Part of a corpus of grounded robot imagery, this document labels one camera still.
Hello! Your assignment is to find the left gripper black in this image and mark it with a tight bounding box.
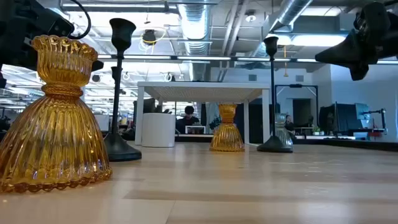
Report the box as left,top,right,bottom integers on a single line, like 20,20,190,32
12,6,104,73

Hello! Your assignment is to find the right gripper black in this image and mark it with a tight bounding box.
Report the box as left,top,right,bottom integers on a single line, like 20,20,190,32
315,1,398,82

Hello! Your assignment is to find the short black candlestick holder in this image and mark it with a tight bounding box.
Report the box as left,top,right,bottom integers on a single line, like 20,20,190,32
103,17,142,162

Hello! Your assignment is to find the amber ribbed glass candle holder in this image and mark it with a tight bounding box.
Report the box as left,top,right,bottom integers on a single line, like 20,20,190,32
0,34,113,194
209,103,246,153

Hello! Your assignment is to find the clear ribbed glass candle holder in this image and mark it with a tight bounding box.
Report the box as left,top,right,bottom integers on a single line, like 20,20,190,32
274,113,294,147

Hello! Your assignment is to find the tall black candlestick holder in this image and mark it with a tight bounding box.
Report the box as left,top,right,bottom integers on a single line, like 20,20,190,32
256,36,294,154

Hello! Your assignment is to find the bright ceiling light panel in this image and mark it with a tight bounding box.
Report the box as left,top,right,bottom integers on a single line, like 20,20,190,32
267,33,348,47

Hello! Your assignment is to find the black ceiling device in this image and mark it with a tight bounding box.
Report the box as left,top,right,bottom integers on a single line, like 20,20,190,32
142,29,157,44

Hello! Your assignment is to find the dark screen panel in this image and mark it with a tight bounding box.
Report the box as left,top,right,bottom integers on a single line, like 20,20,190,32
335,102,371,131

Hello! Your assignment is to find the person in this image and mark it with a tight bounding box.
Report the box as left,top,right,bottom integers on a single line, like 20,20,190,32
285,114,297,135
175,105,201,134

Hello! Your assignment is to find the white pot with green plant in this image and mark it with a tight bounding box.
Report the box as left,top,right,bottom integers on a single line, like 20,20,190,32
141,98,176,148

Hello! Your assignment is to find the long ceiling light strip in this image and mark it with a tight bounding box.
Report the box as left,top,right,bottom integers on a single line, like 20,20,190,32
98,55,317,64

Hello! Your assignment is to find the white perforated metal shelf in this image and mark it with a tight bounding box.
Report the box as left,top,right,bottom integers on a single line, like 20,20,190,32
134,81,271,149

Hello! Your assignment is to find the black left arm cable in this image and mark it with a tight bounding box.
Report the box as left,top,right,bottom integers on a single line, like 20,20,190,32
67,0,92,40

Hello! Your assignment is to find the black rectangular metal frame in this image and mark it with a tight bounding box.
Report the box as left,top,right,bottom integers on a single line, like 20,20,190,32
275,83,320,138

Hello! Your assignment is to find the silver spiral ceiling duct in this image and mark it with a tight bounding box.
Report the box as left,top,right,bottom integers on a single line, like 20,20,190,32
248,0,313,58

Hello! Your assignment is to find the yellow ceiling cable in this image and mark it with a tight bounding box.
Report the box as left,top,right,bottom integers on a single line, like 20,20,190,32
139,26,167,52

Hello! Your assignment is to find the black metal table frame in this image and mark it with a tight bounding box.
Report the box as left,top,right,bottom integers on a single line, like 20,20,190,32
123,132,398,152

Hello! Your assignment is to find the silver ribbed ceiling duct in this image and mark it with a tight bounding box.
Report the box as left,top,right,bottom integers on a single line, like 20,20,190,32
177,0,213,82

